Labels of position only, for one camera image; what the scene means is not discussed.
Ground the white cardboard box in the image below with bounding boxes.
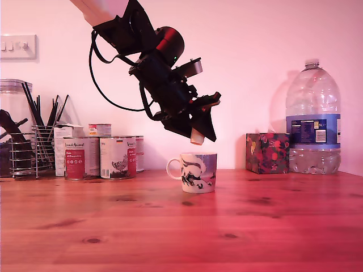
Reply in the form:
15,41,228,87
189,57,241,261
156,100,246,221
53,124,85,177

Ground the large clear water bottle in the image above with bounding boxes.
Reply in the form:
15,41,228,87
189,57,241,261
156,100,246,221
285,58,341,175

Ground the thin black looping cable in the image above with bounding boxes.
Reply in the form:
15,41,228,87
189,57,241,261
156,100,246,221
88,29,147,112

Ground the food can with chicken print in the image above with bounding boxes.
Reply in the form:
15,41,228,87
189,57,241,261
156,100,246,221
99,136,137,180

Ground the metal wire utensil rack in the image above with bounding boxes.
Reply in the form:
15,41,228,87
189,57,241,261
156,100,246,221
9,124,56,179

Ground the short black cable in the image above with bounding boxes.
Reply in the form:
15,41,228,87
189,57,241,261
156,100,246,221
139,82,160,121

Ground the clear glass jar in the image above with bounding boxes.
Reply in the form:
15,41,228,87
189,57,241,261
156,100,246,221
0,78,33,178

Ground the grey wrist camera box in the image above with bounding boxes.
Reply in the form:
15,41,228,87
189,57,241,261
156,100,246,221
172,57,204,78

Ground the white wall switch plate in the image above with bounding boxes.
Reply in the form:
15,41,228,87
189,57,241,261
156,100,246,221
0,34,37,60

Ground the floral tissue box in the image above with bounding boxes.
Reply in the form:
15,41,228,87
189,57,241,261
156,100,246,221
245,132,291,175

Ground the flat black cable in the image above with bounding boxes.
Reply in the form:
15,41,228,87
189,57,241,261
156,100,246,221
92,30,137,67

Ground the white mug with blue print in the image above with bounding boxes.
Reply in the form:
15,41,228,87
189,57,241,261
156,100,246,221
166,152,218,194

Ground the dark kitchen utensil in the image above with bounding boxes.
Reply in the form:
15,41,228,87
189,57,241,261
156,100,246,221
0,109,29,142

